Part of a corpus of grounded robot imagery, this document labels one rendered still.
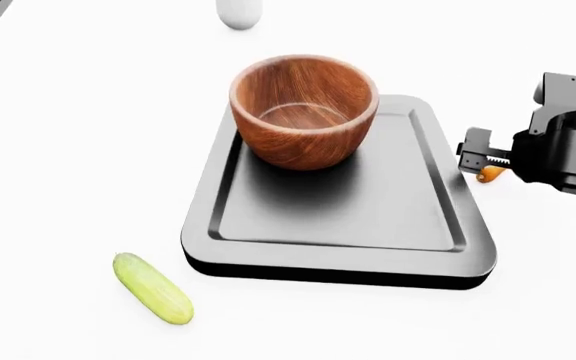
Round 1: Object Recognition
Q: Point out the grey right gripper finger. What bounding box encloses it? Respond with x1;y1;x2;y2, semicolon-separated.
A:
455;141;490;174
464;126;493;150

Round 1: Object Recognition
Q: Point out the white rounded cylinder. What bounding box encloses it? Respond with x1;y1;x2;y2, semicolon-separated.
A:
215;0;262;31

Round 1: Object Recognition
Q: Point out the grey gripper camera box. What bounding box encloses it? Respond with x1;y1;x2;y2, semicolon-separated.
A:
528;71;576;135

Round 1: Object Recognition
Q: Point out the orange carrot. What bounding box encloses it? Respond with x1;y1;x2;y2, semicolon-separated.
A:
475;165;508;185

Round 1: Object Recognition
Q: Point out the brown wooden bowl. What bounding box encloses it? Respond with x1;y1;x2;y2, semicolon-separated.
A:
228;54;381;172

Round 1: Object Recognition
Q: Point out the light green cucumber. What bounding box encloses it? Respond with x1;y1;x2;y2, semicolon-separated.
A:
112;252;195;326

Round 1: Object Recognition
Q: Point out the grey rectangular tray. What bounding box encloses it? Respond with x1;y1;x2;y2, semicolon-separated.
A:
180;93;499;291

